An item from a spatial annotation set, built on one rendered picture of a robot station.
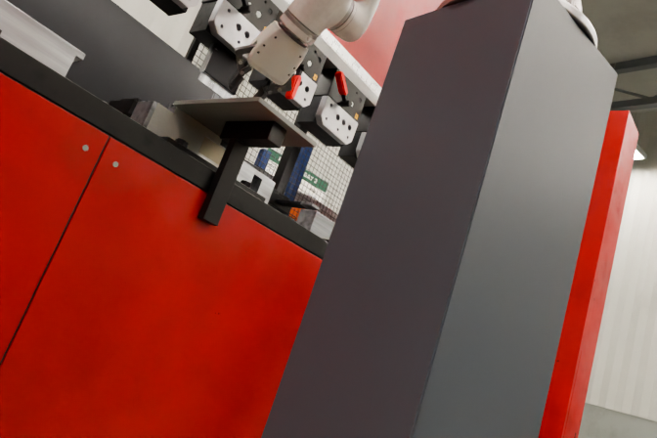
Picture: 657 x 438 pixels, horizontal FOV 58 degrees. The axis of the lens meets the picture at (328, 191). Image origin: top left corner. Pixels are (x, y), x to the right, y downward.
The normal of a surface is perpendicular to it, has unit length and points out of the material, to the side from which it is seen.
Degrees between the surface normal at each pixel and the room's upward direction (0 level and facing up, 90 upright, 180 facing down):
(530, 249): 90
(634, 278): 90
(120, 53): 90
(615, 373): 90
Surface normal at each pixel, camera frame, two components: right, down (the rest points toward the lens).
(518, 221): 0.63, -0.01
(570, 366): -0.57, -0.42
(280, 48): 0.21, 0.55
